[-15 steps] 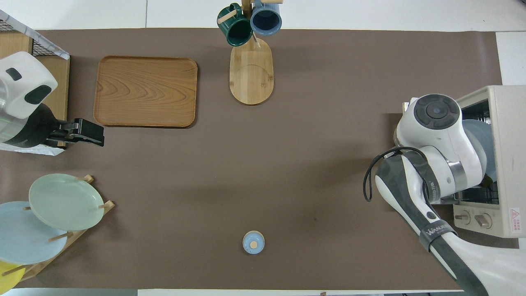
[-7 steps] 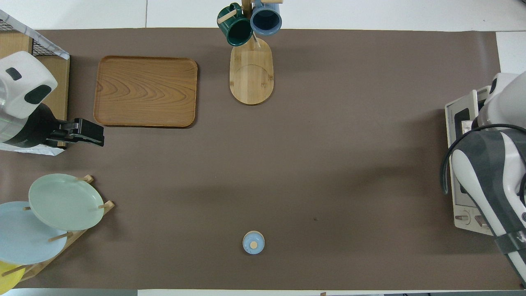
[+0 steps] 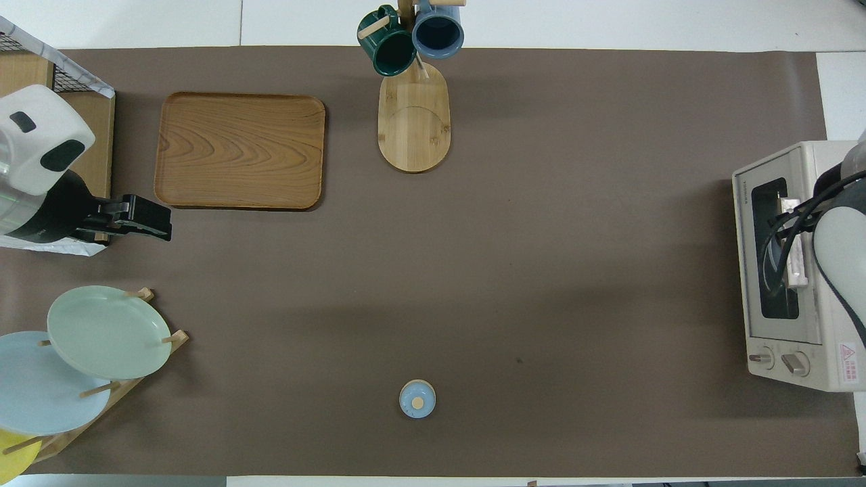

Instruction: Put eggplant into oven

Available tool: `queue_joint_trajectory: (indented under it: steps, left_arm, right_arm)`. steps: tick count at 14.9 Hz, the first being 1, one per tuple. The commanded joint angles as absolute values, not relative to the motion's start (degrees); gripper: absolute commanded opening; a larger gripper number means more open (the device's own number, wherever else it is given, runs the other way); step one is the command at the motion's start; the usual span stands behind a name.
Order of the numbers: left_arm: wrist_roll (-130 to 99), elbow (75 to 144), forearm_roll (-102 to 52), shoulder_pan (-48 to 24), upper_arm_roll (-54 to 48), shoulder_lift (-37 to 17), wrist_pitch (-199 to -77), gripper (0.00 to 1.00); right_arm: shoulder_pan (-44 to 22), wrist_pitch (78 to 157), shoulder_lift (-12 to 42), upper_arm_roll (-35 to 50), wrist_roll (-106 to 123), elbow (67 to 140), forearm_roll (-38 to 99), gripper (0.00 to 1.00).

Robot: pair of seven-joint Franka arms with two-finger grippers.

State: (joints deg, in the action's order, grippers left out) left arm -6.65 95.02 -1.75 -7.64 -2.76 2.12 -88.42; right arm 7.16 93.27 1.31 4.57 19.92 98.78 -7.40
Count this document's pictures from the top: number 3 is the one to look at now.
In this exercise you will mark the wooden dish rack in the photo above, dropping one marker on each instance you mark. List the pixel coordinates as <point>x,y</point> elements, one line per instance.
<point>181,338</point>

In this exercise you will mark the blue grey mug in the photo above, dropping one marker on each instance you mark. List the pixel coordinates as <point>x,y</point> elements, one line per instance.
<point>438,34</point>

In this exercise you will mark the yellow plate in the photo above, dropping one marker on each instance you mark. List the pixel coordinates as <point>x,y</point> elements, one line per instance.
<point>13,460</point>

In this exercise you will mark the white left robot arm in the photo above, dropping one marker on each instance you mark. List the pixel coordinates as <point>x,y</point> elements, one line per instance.
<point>37,138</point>

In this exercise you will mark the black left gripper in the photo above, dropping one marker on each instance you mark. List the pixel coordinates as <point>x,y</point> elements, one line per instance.
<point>144,218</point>

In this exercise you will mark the brown table mat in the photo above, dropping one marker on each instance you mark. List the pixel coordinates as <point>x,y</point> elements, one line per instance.
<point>575,270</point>

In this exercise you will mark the oven glass door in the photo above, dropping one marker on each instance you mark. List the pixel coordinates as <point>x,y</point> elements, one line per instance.
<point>744,270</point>

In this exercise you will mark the small silver oven knob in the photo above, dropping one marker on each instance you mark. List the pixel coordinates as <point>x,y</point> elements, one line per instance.
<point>761,358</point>

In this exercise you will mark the dark green mug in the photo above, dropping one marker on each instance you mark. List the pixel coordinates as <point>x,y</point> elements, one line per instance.
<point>396,54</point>

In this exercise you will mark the beige toaster oven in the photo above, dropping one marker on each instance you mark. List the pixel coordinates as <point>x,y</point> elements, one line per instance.
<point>805,162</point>

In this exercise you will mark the wooden mug tree stand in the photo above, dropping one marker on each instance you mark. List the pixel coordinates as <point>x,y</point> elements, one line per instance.
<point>414,128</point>

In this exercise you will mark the pale green plate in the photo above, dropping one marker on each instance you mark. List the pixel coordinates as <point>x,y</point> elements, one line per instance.
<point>108,331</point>

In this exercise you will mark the wooden serving tray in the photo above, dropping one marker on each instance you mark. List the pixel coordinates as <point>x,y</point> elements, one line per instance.
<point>237,149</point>

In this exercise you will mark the large silver oven knob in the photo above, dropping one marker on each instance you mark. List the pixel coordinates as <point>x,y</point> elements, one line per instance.
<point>795,364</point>

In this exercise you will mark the large pale blue plate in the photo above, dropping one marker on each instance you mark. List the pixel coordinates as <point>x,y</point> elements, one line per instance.
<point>40,392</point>

